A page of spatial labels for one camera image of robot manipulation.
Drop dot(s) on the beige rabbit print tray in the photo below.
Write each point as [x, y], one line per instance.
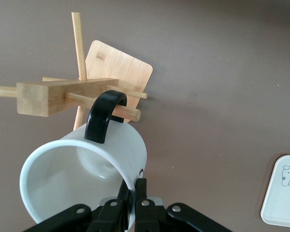
[282, 198]

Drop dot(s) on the wooden cup rack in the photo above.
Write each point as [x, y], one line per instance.
[116, 67]

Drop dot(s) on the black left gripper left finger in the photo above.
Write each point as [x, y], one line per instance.
[113, 215]

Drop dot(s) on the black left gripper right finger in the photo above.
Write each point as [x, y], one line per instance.
[145, 215]

